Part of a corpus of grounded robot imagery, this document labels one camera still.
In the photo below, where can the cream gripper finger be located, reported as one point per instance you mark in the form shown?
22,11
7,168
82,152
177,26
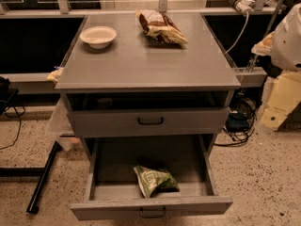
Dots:
264,47

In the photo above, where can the green jalapeno chip bag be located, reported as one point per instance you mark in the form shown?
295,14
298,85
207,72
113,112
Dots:
153,181

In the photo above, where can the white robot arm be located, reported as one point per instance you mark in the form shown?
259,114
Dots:
283,45

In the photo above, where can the yellow robot base panel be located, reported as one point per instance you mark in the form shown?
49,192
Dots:
280,97

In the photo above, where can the brown white chip bag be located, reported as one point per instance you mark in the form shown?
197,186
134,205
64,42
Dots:
159,26

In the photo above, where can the grey drawer cabinet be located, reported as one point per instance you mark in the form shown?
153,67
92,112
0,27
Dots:
136,72

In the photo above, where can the closed grey upper drawer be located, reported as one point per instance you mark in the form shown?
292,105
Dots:
148,122

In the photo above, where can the open grey middle drawer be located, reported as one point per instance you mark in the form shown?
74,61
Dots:
113,190

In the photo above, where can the clear plastic bag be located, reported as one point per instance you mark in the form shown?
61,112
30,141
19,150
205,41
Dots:
59,127

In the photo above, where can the white power strip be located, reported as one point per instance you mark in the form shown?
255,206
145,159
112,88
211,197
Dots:
242,6

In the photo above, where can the dark blue power box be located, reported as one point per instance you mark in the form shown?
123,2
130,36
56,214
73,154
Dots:
236,122

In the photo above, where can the white paper bowl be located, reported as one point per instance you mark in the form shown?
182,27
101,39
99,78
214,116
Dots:
98,37

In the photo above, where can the black floor stand bar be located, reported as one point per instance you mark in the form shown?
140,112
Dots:
32,207

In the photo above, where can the grey metal frame rail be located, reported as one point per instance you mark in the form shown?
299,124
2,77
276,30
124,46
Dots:
253,79

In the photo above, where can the yellow tag on rail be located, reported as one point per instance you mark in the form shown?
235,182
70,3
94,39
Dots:
55,75

